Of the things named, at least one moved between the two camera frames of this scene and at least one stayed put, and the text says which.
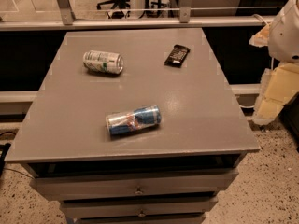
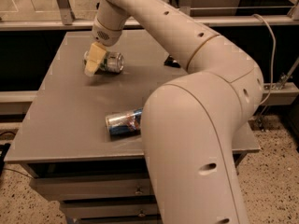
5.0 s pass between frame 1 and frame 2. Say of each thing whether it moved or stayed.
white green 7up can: stayed
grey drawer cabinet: stayed
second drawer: stayed
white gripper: moved
